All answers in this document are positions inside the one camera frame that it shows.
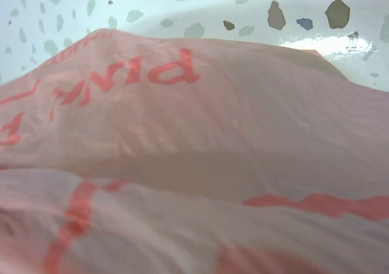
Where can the pink plastic bag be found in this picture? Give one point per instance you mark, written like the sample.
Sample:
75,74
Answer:
126,154

